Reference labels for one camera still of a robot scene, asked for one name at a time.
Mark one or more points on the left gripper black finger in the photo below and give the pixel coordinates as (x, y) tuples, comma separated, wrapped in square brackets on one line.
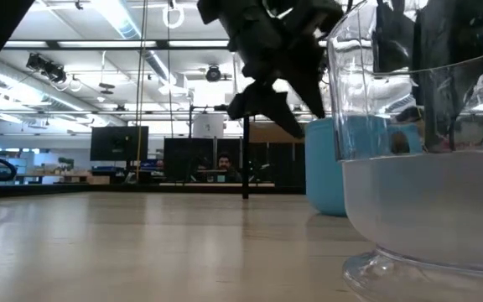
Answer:
[(275, 109), (308, 79)]

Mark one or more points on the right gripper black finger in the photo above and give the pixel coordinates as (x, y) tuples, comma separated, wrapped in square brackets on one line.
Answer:
[(438, 113), (392, 38)]

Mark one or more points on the blue plastic cup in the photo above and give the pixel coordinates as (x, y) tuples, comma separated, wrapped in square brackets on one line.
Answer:
[(321, 168)]

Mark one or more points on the black ceiling spotlight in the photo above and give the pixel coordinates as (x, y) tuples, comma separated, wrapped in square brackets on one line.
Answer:
[(213, 74)]

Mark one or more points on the white box on stand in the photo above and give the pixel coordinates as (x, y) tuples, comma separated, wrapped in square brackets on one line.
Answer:
[(208, 126)]

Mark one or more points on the person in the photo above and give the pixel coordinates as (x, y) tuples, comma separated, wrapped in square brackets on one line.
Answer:
[(226, 165)]

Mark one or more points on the black frame post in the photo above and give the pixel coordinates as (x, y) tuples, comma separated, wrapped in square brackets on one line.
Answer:
[(245, 159)]

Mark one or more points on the black wall monitor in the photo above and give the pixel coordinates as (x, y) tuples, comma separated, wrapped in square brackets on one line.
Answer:
[(117, 142)]

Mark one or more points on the black table edge rail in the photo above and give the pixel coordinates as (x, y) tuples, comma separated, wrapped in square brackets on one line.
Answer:
[(99, 189)]

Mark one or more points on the black ceiling camera rig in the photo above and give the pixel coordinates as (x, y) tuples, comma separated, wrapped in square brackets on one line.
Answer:
[(46, 67)]

